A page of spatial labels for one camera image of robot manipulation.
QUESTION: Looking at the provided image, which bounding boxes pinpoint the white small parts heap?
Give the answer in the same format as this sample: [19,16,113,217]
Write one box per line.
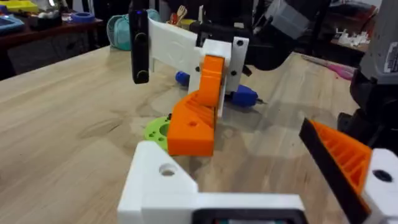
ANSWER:
[335,28,371,48]

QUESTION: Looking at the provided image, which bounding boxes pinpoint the blue electric screwdriver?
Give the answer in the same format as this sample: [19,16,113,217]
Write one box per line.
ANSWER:
[174,70,266,108]

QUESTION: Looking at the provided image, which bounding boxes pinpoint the teal soft bag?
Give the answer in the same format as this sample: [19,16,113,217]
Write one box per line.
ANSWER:
[106,8,162,52]

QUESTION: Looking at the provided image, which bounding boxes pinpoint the blue tape roll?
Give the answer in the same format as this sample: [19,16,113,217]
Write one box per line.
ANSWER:
[70,11,96,24]

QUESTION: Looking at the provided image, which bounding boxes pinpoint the orange ribbed wedge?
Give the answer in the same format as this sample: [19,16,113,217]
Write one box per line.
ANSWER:
[167,90,217,157]

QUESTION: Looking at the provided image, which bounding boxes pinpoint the brown side table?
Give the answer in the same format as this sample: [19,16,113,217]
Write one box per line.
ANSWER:
[0,17,104,82]

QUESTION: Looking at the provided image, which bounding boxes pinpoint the bare white left gripper left finger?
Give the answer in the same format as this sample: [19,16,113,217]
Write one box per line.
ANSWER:
[117,141,199,224]

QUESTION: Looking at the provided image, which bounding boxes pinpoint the pink scissors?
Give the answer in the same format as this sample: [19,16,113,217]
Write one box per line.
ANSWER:
[300,54,356,82]

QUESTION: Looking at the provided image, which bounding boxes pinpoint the blue tray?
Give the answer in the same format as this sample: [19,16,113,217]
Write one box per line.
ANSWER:
[0,14,25,34]

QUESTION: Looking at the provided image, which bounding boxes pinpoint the white orange left gripper right finger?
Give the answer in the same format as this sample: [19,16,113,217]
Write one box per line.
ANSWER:
[298,118,398,224]

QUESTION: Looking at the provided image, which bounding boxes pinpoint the green disc with holes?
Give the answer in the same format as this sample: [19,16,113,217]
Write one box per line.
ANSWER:
[143,115,172,152]

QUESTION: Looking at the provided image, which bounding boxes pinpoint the wooden fork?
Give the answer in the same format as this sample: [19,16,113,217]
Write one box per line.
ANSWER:
[169,4,188,26]

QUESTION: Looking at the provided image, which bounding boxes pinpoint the yellow box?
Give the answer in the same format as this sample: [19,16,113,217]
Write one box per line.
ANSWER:
[0,0,39,14]

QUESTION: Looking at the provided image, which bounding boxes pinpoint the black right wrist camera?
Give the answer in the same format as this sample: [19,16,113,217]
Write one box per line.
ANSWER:
[128,8,150,85]

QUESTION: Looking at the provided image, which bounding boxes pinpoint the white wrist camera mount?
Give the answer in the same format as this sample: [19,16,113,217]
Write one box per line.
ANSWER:
[147,16,200,77]

